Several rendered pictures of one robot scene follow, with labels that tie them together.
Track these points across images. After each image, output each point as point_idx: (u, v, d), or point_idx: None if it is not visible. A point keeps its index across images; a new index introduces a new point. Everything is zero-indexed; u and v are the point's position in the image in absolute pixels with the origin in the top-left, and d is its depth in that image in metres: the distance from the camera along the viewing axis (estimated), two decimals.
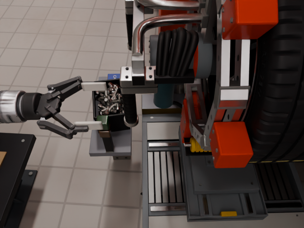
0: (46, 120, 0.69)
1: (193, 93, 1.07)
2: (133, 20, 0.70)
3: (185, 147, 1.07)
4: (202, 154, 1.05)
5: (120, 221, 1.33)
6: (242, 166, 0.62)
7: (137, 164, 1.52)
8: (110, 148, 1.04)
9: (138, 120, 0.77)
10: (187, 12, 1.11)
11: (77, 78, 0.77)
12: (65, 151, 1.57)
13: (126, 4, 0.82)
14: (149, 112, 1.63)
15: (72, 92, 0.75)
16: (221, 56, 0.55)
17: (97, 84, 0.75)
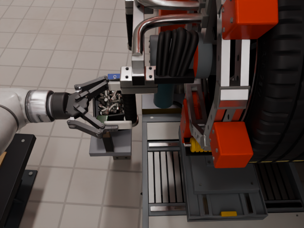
0: (75, 119, 0.69)
1: (193, 93, 1.07)
2: (133, 20, 0.70)
3: (185, 147, 1.07)
4: (202, 154, 1.05)
5: (120, 221, 1.33)
6: (242, 166, 0.62)
7: (137, 164, 1.52)
8: (110, 148, 1.04)
9: (138, 120, 0.77)
10: (187, 12, 1.11)
11: (103, 78, 0.77)
12: (65, 151, 1.57)
13: (126, 4, 0.82)
14: (149, 112, 1.63)
15: (98, 92, 0.75)
16: (221, 56, 0.55)
17: None
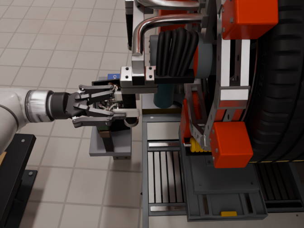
0: (78, 117, 0.69)
1: (193, 93, 1.07)
2: (133, 20, 0.70)
3: (185, 147, 1.07)
4: (202, 154, 1.05)
5: (120, 221, 1.33)
6: (242, 166, 0.62)
7: (137, 164, 1.52)
8: (110, 148, 1.04)
9: (138, 120, 0.77)
10: (187, 12, 1.11)
11: (108, 87, 0.75)
12: (65, 151, 1.57)
13: (126, 4, 0.82)
14: (149, 112, 1.63)
15: (101, 98, 0.74)
16: (221, 56, 0.55)
17: None
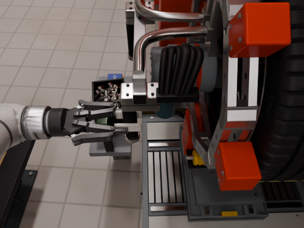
0: (78, 134, 0.66)
1: (196, 104, 1.03)
2: (134, 33, 0.67)
3: (187, 159, 1.03)
4: (205, 167, 1.02)
5: (120, 221, 1.33)
6: (249, 188, 0.59)
7: (137, 164, 1.52)
8: (110, 148, 1.04)
9: (139, 135, 0.74)
10: (187, 12, 1.11)
11: (109, 104, 0.71)
12: (65, 151, 1.57)
13: (127, 14, 0.79)
14: (149, 112, 1.63)
15: (101, 116, 0.70)
16: (228, 75, 0.52)
17: None
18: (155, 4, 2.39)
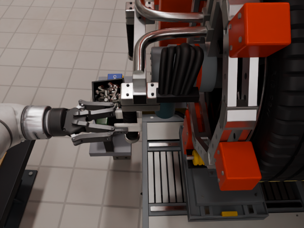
0: (78, 134, 0.66)
1: (196, 104, 1.03)
2: (134, 33, 0.67)
3: (187, 159, 1.03)
4: (205, 167, 1.02)
5: (120, 221, 1.33)
6: (249, 188, 0.59)
7: (137, 164, 1.52)
8: (110, 148, 1.04)
9: (139, 135, 0.74)
10: (187, 12, 1.11)
11: (109, 104, 0.71)
12: (65, 151, 1.57)
13: (127, 14, 0.79)
14: (149, 112, 1.63)
15: (101, 116, 0.70)
16: (228, 75, 0.52)
17: None
18: (155, 4, 2.39)
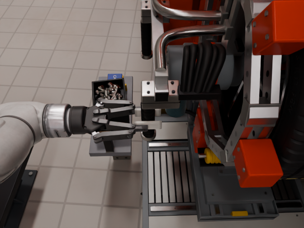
0: (98, 132, 0.67)
1: (207, 102, 1.04)
2: (153, 31, 0.67)
3: (199, 158, 1.04)
4: (217, 165, 1.02)
5: (120, 221, 1.33)
6: (269, 185, 0.59)
7: (137, 164, 1.52)
8: (110, 148, 1.04)
9: (155, 133, 0.74)
10: None
11: (128, 102, 0.71)
12: (65, 151, 1.57)
13: (143, 12, 0.80)
14: None
15: (121, 114, 0.71)
16: (251, 72, 0.52)
17: None
18: None
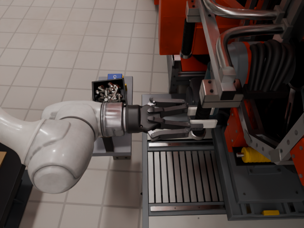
0: (154, 130, 0.67)
1: (243, 102, 1.04)
2: (208, 30, 0.68)
3: (235, 157, 1.04)
4: (254, 164, 1.03)
5: (120, 221, 1.33)
6: None
7: (137, 164, 1.52)
8: (110, 148, 1.04)
9: (206, 132, 0.75)
10: None
11: (180, 101, 0.72)
12: None
13: (189, 12, 0.80)
14: None
15: (173, 113, 0.71)
16: None
17: None
18: (155, 4, 2.39)
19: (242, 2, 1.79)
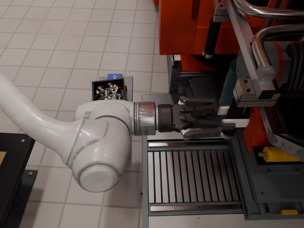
0: (187, 130, 0.67)
1: None
2: (240, 30, 0.68)
3: (256, 156, 1.04)
4: (275, 164, 1.03)
5: (120, 221, 1.33)
6: None
7: (137, 164, 1.52)
8: None
9: (235, 131, 0.75)
10: (187, 12, 1.11)
11: (211, 101, 0.72)
12: None
13: (217, 11, 0.80)
14: None
15: (204, 112, 0.71)
16: None
17: None
18: (155, 4, 2.39)
19: None
